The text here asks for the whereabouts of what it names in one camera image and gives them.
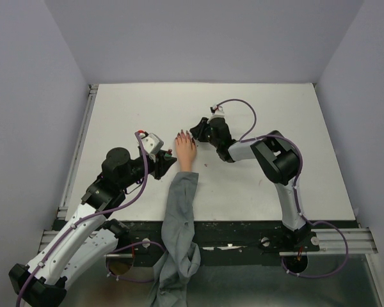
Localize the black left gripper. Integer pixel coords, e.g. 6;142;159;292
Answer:
119;149;178;191

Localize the nail polish bottle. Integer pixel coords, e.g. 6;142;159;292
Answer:
164;149;173;160

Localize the grey sleeve forearm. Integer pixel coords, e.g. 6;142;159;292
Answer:
147;172;201;306

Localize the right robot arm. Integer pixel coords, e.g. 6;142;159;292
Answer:
190;117;307;251

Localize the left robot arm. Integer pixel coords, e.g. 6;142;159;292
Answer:
9;147;176;306

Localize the mannequin hand with painted nails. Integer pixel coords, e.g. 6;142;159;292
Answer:
175;130;196;172

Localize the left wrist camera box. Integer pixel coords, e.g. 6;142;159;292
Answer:
140;132;164;160

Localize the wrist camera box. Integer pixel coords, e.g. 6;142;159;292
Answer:
140;132;164;160
208;104;225;122

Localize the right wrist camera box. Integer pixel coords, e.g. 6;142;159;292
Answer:
208;104;225;122

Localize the black mounting base plate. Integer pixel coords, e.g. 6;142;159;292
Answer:
117;221;319;267

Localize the aluminium rail left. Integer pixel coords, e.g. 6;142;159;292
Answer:
57;84;99;217

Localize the aluminium rail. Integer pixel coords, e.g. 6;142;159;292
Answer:
38;228;378;256
57;84;99;217

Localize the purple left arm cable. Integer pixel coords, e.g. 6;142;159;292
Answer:
15;129;167;307

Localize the aluminium rail front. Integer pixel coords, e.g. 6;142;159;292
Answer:
38;228;378;256

